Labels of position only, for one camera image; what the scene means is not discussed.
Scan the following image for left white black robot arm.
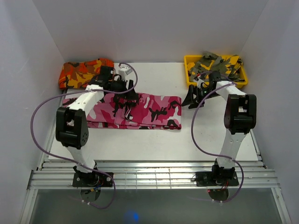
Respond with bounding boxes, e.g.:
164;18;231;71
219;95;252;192
56;63;138;187

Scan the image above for aluminium rail frame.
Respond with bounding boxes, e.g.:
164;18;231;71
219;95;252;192
18;140;292;224

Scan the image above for orange camouflage folded trousers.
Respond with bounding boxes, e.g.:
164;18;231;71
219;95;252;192
58;58;114;90

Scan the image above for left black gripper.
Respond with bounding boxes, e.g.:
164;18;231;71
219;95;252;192
108;77;138;101

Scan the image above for pink camouflage trousers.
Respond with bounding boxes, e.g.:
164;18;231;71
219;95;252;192
62;92;182;131

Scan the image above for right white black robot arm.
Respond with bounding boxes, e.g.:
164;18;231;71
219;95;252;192
182;71;256;186

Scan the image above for purple cable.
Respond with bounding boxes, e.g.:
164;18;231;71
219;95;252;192
30;62;138;209
191;71;245;204

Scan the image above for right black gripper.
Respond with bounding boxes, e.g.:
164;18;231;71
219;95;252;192
181;84;220;109

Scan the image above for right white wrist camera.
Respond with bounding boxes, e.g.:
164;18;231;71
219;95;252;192
194;77;205;88

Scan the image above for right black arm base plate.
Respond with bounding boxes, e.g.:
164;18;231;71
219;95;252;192
191;171;239;187

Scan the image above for yellow plastic bin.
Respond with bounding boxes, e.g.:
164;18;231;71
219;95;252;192
184;52;248;88

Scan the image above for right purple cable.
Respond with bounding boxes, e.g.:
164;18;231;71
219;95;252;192
191;71;245;204

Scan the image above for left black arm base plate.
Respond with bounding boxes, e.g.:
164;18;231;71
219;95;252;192
72;172;114;188

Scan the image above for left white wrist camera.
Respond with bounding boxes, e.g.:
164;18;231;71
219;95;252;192
119;66;132;77

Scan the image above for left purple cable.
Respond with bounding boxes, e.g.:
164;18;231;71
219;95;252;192
30;62;138;209

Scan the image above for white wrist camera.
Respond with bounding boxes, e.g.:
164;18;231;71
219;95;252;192
119;66;132;77
194;77;205;88

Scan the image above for green yellow camouflage trousers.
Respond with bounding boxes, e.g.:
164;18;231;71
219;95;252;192
186;51;245;82

